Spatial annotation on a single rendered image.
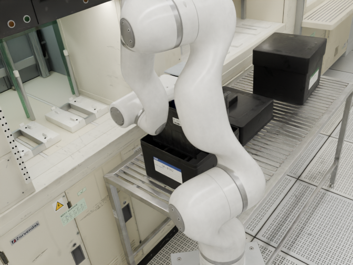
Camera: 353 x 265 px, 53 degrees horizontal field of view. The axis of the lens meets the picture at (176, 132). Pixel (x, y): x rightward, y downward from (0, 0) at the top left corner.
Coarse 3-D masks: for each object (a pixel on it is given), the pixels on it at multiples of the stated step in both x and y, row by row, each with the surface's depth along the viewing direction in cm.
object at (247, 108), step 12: (240, 96) 170; (252, 96) 169; (240, 108) 161; (252, 108) 160; (264, 108) 159; (240, 120) 153; (252, 120) 154; (264, 120) 163; (240, 132) 150; (252, 132) 157
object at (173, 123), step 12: (168, 72) 121; (180, 72) 120; (228, 96) 127; (228, 108) 130; (168, 120) 124; (168, 132) 127; (180, 132) 123; (168, 144) 131; (180, 144) 126; (192, 156) 124
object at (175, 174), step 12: (144, 144) 134; (156, 144) 143; (144, 156) 138; (156, 156) 132; (168, 156) 127; (180, 156) 147; (204, 156) 149; (156, 168) 136; (168, 168) 131; (180, 168) 126; (192, 168) 121; (204, 168) 124; (168, 180) 135; (180, 180) 129
